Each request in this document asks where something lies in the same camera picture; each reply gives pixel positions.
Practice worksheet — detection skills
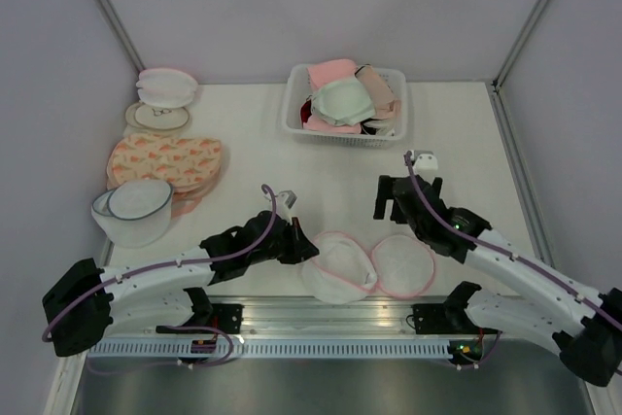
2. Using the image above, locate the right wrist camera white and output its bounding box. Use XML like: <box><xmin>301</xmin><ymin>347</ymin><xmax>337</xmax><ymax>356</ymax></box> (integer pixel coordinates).
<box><xmin>408</xmin><ymin>151</ymin><xmax>439</xmax><ymax>174</ymax></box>

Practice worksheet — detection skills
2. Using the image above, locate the beige bra in basket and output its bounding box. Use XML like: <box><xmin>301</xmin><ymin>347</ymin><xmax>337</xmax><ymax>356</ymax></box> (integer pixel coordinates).
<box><xmin>355</xmin><ymin>64</ymin><xmax>401</xmax><ymax>121</ymax></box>

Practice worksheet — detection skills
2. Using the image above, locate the mint green bra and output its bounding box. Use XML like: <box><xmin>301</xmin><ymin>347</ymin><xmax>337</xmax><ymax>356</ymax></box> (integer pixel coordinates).
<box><xmin>311</xmin><ymin>77</ymin><xmax>375</xmax><ymax>125</ymax></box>

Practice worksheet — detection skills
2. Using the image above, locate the white bra in basket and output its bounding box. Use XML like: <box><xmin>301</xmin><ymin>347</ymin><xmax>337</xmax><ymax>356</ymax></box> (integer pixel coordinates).
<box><xmin>361</xmin><ymin>118</ymin><xmax>397</xmax><ymax>136</ymax></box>

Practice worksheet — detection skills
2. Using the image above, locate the white mesh laundry bag pink zipper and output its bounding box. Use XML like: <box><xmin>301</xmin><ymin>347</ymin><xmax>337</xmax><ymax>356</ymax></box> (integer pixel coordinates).
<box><xmin>300</xmin><ymin>231</ymin><xmax>436</xmax><ymax>304</ymax></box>

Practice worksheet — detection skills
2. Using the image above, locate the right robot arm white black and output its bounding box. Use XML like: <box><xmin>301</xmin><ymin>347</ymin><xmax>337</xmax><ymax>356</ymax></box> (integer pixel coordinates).
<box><xmin>373</xmin><ymin>175</ymin><xmax>621</xmax><ymax>388</ymax></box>

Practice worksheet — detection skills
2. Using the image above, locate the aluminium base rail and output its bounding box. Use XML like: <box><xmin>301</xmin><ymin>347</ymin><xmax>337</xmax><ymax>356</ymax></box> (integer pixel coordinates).
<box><xmin>67</xmin><ymin>295</ymin><xmax>597</xmax><ymax>338</ymax></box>

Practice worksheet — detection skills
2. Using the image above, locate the left aluminium frame post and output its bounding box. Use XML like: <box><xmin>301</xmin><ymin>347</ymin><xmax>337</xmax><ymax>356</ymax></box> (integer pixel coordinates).
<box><xmin>93</xmin><ymin>0</ymin><xmax>145</xmax><ymax>74</ymax></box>

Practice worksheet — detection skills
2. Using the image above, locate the pink bra in basket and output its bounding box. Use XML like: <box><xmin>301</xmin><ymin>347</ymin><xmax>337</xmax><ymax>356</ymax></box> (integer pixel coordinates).
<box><xmin>307</xmin><ymin>58</ymin><xmax>362</xmax><ymax>134</ymax></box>

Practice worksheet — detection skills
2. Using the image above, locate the purple cable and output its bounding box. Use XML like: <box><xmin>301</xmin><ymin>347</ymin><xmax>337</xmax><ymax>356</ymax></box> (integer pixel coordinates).
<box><xmin>41</xmin><ymin>184</ymin><xmax>281</xmax><ymax>377</ymax></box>
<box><xmin>403</xmin><ymin>151</ymin><xmax>622</xmax><ymax>372</ymax></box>

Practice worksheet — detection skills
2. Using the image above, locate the white slotted cable duct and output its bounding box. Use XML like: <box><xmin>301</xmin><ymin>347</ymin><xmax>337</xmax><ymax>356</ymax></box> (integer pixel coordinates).
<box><xmin>88</xmin><ymin>338</ymin><xmax>451</xmax><ymax>360</ymax></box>

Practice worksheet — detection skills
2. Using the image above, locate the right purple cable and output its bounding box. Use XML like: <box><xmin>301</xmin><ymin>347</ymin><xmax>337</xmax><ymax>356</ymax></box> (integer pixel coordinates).
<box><xmin>403</xmin><ymin>151</ymin><xmax>622</xmax><ymax>372</ymax></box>

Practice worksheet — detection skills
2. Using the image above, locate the grey-trimmed white mesh laundry bag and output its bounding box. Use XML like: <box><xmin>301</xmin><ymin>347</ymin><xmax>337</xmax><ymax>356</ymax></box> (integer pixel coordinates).
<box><xmin>91</xmin><ymin>179</ymin><xmax>173</xmax><ymax>249</ymax></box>

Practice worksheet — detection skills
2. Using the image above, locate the right aluminium frame post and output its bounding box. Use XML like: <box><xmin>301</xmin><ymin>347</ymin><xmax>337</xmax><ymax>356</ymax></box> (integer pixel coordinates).
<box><xmin>490</xmin><ymin>0</ymin><xmax>552</xmax><ymax>93</ymax></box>

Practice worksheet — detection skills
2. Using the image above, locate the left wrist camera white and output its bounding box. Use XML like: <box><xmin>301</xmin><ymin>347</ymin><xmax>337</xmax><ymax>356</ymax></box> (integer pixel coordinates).
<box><xmin>276</xmin><ymin>190</ymin><xmax>297</xmax><ymax>224</ymax></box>

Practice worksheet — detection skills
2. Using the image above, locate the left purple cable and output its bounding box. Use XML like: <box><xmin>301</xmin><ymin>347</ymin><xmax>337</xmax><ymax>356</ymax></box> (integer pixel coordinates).
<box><xmin>41</xmin><ymin>184</ymin><xmax>281</xmax><ymax>377</ymax></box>

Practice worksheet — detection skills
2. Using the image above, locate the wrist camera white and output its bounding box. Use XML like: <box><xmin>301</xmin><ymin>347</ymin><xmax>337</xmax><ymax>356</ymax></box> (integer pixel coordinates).
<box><xmin>276</xmin><ymin>190</ymin><xmax>297</xmax><ymax>224</ymax></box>
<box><xmin>408</xmin><ymin>151</ymin><xmax>439</xmax><ymax>174</ymax></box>

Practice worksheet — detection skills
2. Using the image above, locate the carrot print laundry bag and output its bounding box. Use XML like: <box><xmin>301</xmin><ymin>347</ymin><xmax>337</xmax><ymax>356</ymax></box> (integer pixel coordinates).
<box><xmin>106</xmin><ymin>133</ymin><xmax>224</xmax><ymax>192</ymax></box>

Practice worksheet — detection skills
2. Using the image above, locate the dark red black bra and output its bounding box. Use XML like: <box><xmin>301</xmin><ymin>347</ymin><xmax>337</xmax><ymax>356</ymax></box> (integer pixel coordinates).
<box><xmin>299</xmin><ymin>97</ymin><xmax>316</xmax><ymax>131</ymax></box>

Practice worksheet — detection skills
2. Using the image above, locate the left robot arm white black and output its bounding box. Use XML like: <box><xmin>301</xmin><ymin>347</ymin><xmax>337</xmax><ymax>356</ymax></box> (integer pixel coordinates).
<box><xmin>42</xmin><ymin>211</ymin><xmax>319</xmax><ymax>357</ymax></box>

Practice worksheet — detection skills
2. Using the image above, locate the white plastic perforated basket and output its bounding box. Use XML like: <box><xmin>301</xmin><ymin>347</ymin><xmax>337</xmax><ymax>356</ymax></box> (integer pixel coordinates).
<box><xmin>281</xmin><ymin>59</ymin><xmax>409</xmax><ymax>148</ymax></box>

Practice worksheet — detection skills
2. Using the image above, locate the pink laundry bag under stack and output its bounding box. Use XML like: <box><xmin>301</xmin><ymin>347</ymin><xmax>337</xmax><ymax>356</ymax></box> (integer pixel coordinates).
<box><xmin>171</xmin><ymin>190</ymin><xmax>208</xmax><ymax>218</ymax></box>

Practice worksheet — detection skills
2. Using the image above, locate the aluminium frame post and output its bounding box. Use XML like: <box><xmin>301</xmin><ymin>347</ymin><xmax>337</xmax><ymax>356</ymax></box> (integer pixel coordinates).
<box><xmin>490</xmin><ymin>0</ymin><xmax>552</xmax><ymax>93</ymax></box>
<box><xmin>93</xmin><ymin>0</ymin><xmax>145</xmax><ymax>74</ymax></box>

